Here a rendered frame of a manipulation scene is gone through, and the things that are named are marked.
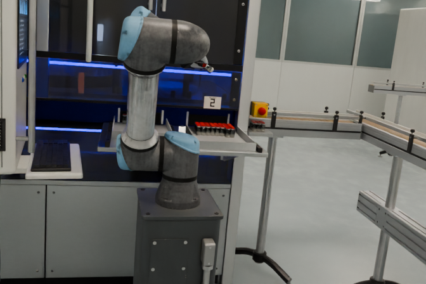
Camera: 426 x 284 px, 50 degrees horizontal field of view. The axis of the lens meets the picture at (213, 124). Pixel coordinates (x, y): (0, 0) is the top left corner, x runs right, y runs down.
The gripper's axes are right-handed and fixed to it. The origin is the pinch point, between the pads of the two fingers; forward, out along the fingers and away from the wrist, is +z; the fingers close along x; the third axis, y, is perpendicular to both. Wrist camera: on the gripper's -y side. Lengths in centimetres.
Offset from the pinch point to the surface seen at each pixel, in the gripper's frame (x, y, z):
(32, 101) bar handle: 43, -12, -47
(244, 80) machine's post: 2.8, 22.8, 40.9
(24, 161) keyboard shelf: 72, -11, -33
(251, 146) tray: 9.3, -20.8, 32.5
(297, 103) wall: 89, 337, 436
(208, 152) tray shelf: 21.6, -21.5, 18.3
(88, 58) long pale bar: 41, 30, -23
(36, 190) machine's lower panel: 103, 6, -8
